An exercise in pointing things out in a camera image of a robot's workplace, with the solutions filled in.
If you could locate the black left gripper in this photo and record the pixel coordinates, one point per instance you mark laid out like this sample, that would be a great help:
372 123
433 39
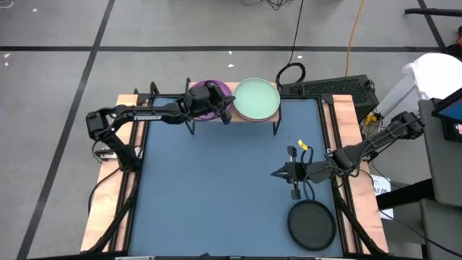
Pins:
200 101

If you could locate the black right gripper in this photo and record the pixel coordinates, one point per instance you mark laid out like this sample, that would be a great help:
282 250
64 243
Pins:
299 172

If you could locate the mint green plate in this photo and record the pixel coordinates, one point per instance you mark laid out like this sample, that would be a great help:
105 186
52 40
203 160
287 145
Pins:
257 98

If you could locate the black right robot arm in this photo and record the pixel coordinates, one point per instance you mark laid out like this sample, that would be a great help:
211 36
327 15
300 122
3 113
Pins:
361 151

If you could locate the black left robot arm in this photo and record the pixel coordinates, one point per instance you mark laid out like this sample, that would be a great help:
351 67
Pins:
148 117

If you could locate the wooden shelf with black legs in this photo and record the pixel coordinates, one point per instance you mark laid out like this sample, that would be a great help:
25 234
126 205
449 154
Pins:
275 116

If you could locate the dark grey plate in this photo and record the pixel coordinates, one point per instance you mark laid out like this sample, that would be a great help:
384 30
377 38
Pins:
311 225

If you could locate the blue table mat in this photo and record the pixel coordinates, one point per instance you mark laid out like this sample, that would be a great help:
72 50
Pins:
216 173

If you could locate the white paper sheet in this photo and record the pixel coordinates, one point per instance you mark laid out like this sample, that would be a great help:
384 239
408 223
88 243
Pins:
382 187

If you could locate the grey cabinet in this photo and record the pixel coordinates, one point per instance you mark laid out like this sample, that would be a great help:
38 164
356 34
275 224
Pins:
444 173

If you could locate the black tablet screen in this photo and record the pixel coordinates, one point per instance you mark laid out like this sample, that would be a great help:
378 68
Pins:
451 112

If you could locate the white cloth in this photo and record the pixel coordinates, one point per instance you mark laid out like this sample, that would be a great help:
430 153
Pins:
436 72

